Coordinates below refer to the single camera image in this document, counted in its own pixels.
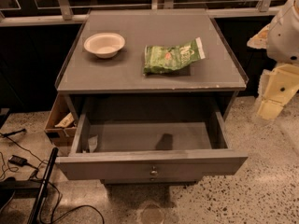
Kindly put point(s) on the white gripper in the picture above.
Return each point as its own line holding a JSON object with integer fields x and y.
{"x": 284, "y": 37}

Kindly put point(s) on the green jalapeno chip bag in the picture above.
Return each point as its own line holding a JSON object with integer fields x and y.
{"x": 164, "y": 60}

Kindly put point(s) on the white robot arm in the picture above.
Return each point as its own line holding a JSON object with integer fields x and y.
{"x": 280, "y": 38}

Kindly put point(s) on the open grey top drawer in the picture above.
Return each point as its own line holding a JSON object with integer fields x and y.
{"x": 182, "y": 136}

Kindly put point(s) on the grey drawer cabinet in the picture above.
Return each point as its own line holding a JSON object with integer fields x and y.
{"x": 150, "y": 91}

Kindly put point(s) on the round metal drawer knob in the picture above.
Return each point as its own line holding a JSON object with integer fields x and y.
{"x": 153, "y": 171}

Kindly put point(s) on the white paper bowl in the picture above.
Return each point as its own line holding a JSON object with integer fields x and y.
{"x": 104, "y": 45}

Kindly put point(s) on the crumpled white paper scrap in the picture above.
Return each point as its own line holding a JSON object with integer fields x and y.
{"x": 93, "y": 143}

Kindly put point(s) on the white packet in box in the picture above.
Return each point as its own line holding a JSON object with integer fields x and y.
{"x": 66, "y": 122}

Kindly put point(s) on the brown cardboard box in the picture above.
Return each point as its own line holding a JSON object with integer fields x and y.
{"x": 59, "y": 136}

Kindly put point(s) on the metal window railing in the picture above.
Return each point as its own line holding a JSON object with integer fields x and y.
{"x": 48, "y": 12}

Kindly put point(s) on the black power adapter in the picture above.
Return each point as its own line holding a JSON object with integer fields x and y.
{"x": 19, "y": 161}

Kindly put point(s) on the black tool on floor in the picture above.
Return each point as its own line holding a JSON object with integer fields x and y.
{"x": 12, "y": 133}

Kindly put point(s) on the black pole on floor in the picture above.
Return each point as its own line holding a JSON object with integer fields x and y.
{"x": 43, "y": 184}

